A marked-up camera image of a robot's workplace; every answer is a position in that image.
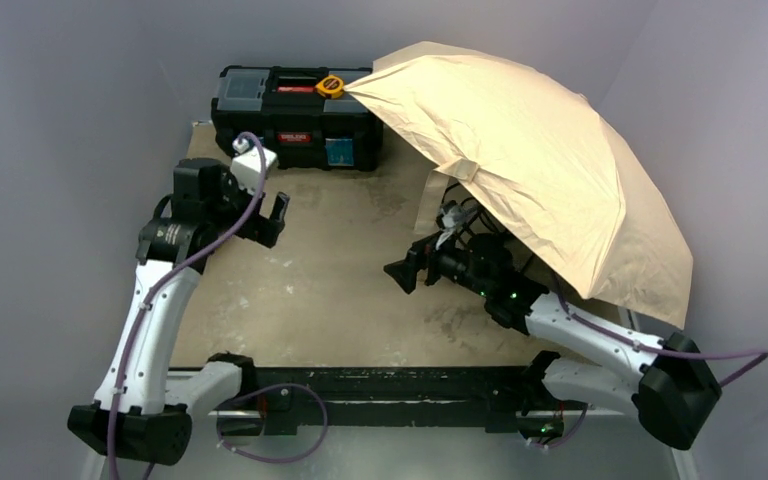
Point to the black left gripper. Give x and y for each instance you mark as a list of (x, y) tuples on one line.
[(263, 225)]

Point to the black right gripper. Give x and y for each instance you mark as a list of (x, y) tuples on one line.
[(422, 263)]

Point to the beige folding umbrella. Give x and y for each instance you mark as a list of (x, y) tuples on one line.
[(545, 164)]

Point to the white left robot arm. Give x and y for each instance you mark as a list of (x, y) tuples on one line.
[(134, 414)]

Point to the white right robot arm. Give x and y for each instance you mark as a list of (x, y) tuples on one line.
[(665, 383)]

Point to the black plastic toolbox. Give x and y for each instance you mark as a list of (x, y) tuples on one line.
[(305, 129)]

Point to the yellow tape measure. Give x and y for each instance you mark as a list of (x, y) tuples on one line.
[(330, 87)]

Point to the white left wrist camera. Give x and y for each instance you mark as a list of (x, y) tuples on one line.
[(246, 163)]

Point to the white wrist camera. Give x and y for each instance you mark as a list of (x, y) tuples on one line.
[(453, 216), (246, 163)]

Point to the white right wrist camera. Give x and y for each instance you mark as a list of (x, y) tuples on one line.
[(453, 216)]

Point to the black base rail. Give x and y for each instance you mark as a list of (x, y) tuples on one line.
[(499, 399)]

